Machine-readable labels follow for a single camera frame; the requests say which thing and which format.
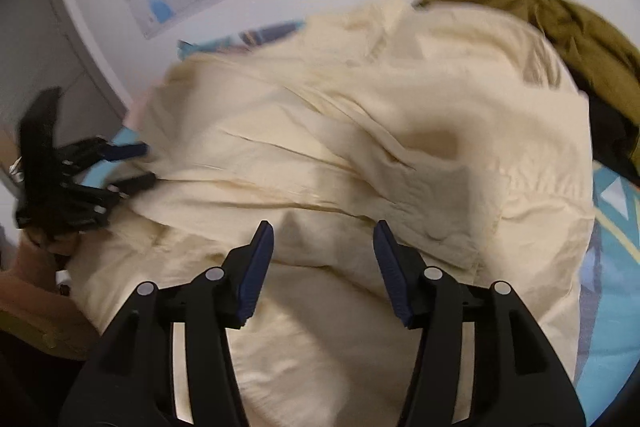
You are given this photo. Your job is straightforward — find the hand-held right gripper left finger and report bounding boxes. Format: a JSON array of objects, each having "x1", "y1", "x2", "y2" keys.
[{"x1": 59, "y1": 220, "x2": 275, "y2": 427}]

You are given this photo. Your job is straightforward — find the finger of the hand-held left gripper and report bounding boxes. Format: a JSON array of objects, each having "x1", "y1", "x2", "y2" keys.
[
  {"x1": 97, "y1": 143, "x2": 150, "y2": 162},
  {"x1": 107, "y1": 173, "x2": 157, "y2": 198}
]

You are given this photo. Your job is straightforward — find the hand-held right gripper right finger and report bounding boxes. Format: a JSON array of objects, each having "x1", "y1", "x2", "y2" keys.
[{"x1": 374, "y1": 220, "x2": 587, "y2": 427}]

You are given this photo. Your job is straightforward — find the cream garment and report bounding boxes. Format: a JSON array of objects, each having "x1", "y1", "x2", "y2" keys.
[{"x1": 65, "y1": 0, "x2": 598, "y2": 427}]

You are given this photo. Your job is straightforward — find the person's left forearm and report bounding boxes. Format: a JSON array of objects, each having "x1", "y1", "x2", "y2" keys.
[{"x1": 0, "y1": 237, "x2": 101, "y2": 360}]

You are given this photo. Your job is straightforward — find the wooden door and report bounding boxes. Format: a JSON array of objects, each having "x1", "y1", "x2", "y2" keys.
[{"x1": 0, "y1": 0, "x2": 133, "y2": 148}]

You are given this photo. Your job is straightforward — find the teal grey patterned bedsheet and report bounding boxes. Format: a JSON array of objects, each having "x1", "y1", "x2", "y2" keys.
[{"x1": 100, "y1": 21, "x2": 640, "y2": 427}]

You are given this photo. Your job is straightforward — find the black garment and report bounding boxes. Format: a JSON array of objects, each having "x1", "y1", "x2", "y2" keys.
[{"x1": 586, "y1": 94, "x2": 640, "y2": 188}]

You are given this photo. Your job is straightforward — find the mustard garment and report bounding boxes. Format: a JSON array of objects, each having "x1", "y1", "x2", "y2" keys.
[{"x1": 412, "y1": 0, "x2": 640, "y2": 108}]

